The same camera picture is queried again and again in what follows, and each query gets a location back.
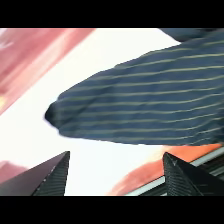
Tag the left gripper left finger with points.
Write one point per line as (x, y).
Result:
(50, 176)

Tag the dark blue striped shirt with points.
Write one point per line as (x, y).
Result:
(150, 103)

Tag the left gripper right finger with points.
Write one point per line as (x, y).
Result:
(183, 178)

